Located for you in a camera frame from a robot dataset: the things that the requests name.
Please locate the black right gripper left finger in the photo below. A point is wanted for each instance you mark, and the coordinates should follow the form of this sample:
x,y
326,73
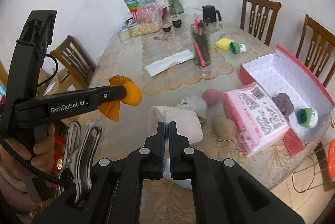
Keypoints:
x,y
153,166

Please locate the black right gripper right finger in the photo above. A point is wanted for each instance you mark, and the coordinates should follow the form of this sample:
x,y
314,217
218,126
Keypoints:
x,y
179,166

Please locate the white towel roll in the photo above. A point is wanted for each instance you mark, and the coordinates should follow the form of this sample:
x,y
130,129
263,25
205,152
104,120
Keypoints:
x,y
187,122

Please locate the person's left hand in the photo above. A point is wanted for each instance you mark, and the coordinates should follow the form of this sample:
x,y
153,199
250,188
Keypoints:
x,y
43,150

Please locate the beige plush mushroom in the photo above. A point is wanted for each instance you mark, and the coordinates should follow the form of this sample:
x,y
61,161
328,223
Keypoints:
x,y
224,127

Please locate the pink sponge ball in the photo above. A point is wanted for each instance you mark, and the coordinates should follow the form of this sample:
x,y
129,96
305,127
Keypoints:
x,y
212,96

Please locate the left side wooden chair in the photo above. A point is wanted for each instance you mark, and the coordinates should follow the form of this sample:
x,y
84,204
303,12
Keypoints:
x,y
75,60

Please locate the wooden chair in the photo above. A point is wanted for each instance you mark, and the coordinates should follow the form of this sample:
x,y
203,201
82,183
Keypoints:
x,y
260,16
75,60
319,58

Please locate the metal spring clamp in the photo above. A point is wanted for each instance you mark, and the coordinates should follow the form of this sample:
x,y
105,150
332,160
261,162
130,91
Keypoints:
x,y
80,149

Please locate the pink tissue pack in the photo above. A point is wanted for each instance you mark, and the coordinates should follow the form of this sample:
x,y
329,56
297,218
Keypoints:
x,y
259,122

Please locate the folded white paper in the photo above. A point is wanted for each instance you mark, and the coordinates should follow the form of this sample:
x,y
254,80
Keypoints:
x,y
162,65

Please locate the purple knitted item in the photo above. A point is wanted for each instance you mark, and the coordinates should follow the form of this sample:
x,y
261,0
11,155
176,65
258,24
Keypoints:
x,y
283,103

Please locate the yellow sponge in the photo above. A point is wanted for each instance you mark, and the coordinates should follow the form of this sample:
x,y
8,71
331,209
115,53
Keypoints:
x,y
223,44

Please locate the clear jar of pencils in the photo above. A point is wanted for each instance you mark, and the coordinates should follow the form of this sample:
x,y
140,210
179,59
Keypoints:
x,y
200,38

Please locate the dark tea cup left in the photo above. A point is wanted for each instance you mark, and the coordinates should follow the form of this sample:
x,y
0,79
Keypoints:
x,y
166,27

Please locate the green white roll in box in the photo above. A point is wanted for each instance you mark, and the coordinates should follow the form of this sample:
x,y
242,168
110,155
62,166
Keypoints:
x,y
307,117

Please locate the red cardboard box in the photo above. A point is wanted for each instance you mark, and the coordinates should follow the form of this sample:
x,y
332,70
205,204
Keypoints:
x,y
283,72

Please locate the black mug with lid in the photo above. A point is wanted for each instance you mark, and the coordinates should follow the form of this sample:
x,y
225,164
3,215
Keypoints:
x,y
211,14

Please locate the orange plastic stool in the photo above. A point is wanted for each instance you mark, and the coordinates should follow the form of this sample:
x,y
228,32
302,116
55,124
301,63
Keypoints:
x,y
322,166

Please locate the plastic bag of beans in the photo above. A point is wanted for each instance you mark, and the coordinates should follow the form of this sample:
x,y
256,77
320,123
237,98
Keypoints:
x,y
148,17

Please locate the colourful snack package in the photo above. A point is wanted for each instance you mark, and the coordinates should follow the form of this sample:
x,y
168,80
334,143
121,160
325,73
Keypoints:
x,y
132,6

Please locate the far wooden chair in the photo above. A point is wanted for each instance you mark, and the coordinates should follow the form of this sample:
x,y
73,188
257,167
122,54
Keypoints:
x,y
260,16

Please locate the near wooden chair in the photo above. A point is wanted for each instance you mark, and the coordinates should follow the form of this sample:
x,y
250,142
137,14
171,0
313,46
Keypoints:
x,y
319,58

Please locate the white drawstring pouch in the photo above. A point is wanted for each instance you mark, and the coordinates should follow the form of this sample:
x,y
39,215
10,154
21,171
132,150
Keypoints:
x,y
196,104

